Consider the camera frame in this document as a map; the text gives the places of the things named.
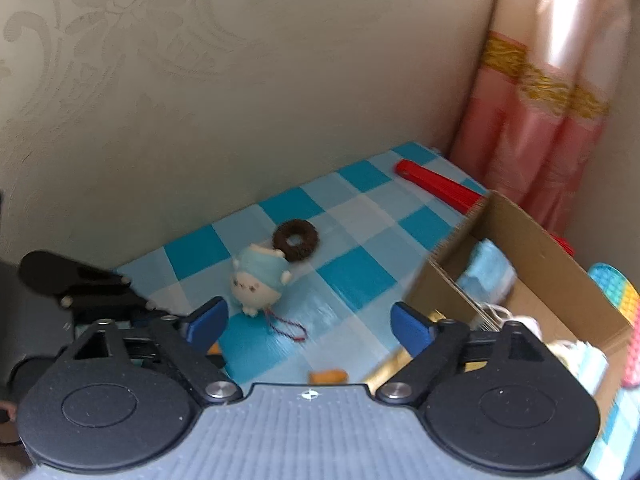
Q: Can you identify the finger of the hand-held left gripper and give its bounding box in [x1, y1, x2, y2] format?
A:
[19, 251, 151, 312]

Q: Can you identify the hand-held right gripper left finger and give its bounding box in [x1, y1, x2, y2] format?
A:
[55, 296, 246, 403]

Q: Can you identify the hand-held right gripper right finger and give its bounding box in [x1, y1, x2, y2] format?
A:
[375, 301, 568, 404]

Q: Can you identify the plush sheep keychain toy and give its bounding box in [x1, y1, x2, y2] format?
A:
[230, 244, 307, 342]

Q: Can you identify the blue face mask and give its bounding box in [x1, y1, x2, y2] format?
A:
[460, 239, 518, 306]
[570, 342, 609, 396]

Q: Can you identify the brown hair scrunchie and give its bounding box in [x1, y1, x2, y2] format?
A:
[273, 219, 320, 262]

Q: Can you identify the cream fabric bow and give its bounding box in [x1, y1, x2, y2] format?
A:
[512, 314, 545, 341]

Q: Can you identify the cream hair scrunchie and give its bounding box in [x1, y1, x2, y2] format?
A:
[542, 339, 581, 361]

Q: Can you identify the brown cardboard box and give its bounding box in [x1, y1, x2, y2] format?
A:
[407, 190, 633, 441]

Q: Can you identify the gold tissue pack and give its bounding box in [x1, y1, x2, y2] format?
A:
[362, 350, 416, 386]

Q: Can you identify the blue checkered tablecloth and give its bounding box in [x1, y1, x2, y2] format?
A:
[112, 141, 633, 480]

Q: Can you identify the red folded fan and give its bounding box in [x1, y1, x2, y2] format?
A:
[395, 159, 488, 211]

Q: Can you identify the red tassel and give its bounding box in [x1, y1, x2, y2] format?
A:
[547, 232, 576, 257]

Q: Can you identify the rainbow pop bubble toy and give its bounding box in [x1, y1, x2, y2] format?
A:
[587, 262, 640, 388]

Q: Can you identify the pink curtain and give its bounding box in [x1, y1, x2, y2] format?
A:
[447, 0, 633, 241]

